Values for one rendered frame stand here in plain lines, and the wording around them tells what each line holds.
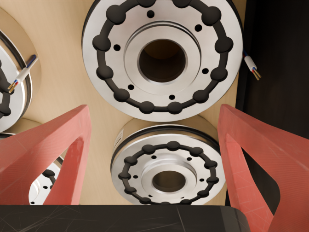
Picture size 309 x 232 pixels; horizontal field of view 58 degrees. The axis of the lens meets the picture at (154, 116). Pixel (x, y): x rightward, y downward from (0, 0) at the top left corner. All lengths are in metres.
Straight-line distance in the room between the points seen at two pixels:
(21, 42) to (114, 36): 0.07
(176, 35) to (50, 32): 0.10
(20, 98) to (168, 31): 0.11
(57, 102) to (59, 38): 0.06
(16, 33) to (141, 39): 0.09
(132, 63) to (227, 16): 0.06
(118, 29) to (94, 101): 0.08
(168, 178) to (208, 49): 0.14
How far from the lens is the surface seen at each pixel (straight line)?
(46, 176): 0.27
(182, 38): 0.17
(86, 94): 0.24
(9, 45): 0.20
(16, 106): 0.22
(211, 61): 0.18
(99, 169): 0.29
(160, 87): 0.18
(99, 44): 0.18
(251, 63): 0.18
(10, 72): 0.21
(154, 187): 0.25
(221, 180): 0.26
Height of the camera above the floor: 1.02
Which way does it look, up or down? 53 degrees down
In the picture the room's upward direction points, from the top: 179 degrees counter-clockwise
